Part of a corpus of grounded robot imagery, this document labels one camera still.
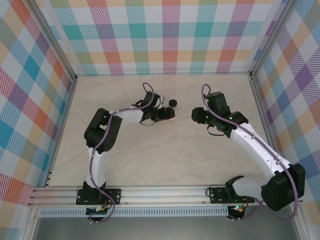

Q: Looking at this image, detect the grey metal panel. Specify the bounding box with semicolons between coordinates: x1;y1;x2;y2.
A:
32;216;301;240

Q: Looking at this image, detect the thin black right gripper wire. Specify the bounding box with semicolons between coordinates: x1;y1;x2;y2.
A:
206;124;226;138

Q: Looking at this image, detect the aluminium side rail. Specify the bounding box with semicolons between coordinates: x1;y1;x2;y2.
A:
43;77;78;188
249;74;287;176

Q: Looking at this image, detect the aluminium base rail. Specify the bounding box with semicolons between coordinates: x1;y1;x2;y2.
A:
26;184;305;208

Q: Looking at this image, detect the thin black base wire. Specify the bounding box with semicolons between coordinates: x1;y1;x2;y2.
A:
205;183;226;199

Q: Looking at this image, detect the aluminium frame post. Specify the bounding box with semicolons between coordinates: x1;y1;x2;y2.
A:
24;0;78;83
249;0;298;78

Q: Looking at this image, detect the perforated grey cable duct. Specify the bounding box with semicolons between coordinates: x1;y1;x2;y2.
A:
39;208;230;218

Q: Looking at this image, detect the aluminium frame leg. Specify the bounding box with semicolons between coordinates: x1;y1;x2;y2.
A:
22;206;42;240
291;204;310;240

